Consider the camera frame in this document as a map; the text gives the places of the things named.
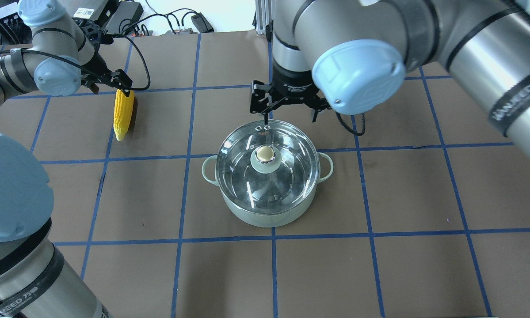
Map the aluminium frame post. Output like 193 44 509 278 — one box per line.
253 0 275 35

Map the black power adapter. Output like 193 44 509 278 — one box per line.
191 12 214 34

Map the glass pot lid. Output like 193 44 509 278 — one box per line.
216 119 320 216

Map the black power brick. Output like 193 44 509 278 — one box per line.
103 1 144 34

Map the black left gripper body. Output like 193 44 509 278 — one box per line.
78 49 132 89

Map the yellow corn cob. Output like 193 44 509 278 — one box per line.
113 89 135 141

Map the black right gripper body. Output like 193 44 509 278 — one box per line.
249 66 331 115

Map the pale green cooking pot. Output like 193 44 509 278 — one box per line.
202 119 334 228

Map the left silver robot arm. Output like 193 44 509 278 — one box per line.
0 0 135 318

